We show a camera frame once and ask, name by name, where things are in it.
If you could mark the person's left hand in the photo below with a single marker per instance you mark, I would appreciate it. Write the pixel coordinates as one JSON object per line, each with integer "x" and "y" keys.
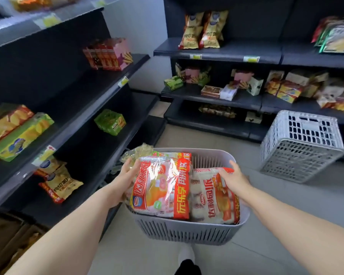
{"x": 121, "y": 189}

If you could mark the person's right hand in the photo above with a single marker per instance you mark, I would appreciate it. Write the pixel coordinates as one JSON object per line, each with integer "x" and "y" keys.
{"x": 238, "y": 183}

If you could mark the person's right thumb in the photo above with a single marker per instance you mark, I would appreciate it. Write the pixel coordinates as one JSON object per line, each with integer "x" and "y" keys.
{"x": 226, "y": 174}

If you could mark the person's left fingers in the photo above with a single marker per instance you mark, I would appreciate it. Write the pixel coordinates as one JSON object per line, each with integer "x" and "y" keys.
{"x": 130, "y": 166}

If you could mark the grey plastic basket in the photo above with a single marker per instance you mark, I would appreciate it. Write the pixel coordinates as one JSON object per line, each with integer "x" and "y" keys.
{"x": 186, "y": 230}

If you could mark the person's left forearm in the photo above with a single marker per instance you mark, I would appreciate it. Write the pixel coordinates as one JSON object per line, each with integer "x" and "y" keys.
{"x": 71, "y": 237}

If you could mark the person's right forearm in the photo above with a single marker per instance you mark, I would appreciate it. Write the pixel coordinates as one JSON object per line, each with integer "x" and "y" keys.
{"x": 298, "y": 234}

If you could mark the clear noodle packet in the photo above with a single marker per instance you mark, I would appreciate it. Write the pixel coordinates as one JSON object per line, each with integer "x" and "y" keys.
{"x": 137, "y": 153}

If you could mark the large white cake packet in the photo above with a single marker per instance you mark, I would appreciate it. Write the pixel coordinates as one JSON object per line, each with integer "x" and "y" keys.
{"x": 212, "y": 197}

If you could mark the large pink cake packet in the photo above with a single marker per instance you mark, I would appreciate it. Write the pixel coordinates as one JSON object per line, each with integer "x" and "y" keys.
{"x": 157, "y": 189}

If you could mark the red striped snack packet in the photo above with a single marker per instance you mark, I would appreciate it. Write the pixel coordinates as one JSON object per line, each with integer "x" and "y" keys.
{"x": 172, "y": 155}

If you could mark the green wrapped snack packet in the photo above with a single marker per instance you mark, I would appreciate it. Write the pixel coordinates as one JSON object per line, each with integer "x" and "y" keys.
{"x": 110, "y": 122}

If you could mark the small white box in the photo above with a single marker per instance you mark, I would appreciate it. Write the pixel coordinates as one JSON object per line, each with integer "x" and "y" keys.
{"x": 253, "y": 117}

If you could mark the brown snack packet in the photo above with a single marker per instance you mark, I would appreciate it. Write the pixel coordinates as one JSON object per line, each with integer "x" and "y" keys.
{"x": 218, "y": 111}

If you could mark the yellow snack bag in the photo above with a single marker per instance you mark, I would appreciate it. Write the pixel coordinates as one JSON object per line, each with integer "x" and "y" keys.
{"x": 215, "y": 30}
{"x": 60, "y": 184}
{"x": 190, "y": 32}
{"x": 47, "y": 166}

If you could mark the grey plastic crate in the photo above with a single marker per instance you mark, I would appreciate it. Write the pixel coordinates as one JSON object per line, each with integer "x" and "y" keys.
{"x": 301, "y": 146}

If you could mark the white snack box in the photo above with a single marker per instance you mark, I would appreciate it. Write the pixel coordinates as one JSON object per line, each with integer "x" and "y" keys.
{"x": 228, "y": 93}

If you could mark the flat brown biscuit box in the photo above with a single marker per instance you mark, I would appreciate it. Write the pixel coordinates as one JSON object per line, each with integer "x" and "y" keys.
{"x": 211, "y": 91}

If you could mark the yellow price tag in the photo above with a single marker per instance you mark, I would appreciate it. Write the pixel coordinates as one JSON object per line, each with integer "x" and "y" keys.
{"x": 251, "y": 59}
{"x": 123, "y": 81}
{"x": 51, "y": 20}
{"x": 100, "y": 2}
{"x": 44, "y": 155}
{"x": 195, "y": 56}

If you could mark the white shoe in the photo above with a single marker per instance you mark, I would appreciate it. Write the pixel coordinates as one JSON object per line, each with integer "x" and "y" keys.
{"x": 186, "y": 253}

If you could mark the white and dark box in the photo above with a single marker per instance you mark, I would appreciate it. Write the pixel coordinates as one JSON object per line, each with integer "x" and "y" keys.
{"x": 255, "y": 86}

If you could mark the green snack box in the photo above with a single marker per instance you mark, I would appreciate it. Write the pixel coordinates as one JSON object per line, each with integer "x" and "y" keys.
{"x": 174, "y": 83}
{"x": 204, "y": 79}

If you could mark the pink snack box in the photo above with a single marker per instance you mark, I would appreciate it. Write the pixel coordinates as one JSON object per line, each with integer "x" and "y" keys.
{"x": 192, "y": 74}
{"x": 243, "y": 78}

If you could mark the orange yellow snack box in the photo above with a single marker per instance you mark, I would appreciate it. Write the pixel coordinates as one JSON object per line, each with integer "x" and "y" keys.
{"x": 273, "y": 86}
{"x": 289, "y": 92}

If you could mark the black trouser leg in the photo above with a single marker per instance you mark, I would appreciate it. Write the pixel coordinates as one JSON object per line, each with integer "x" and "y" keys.
{"x": 187, "y": 268}

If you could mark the dark metal shelving unit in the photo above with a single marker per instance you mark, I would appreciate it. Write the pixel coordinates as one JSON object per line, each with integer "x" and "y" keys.
{"x": 246, "y": 51}
{"x": 60, "y": 91}

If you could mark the pink biscuit stick box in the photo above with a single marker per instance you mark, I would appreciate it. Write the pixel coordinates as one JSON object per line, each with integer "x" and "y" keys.
{"x": 120, "y": 54}

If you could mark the long green chip packet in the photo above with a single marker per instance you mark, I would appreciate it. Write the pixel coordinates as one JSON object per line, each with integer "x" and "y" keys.
{"x": 20, "y": 138}

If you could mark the red biscuit stick box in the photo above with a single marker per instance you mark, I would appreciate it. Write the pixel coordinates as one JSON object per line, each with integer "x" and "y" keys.
{"x": 101, "y": 55}
{"x": 89, "y": 57}

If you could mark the beige snack box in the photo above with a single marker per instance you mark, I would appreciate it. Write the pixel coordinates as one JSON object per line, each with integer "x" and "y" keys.
{"x": 302, "y": 77}

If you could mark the long orange chip packet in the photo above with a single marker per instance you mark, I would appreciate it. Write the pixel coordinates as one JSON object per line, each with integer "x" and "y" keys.
{"x": 7, "y": 123}

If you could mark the pile of snack boxes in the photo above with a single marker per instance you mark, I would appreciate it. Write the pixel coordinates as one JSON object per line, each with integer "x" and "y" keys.
{"x": 338, "y": 100}

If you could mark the brown cardboard box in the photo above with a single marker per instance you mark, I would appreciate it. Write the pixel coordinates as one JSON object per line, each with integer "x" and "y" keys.
{"x": 8, "y": 243}

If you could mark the green edged yellow snack packet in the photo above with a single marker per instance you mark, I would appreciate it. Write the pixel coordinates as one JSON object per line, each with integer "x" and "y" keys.
{"x": 339, "y": 38}

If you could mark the orange snack packets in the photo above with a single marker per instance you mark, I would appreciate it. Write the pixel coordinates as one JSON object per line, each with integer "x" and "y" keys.
{"x": 40, "y": 2}

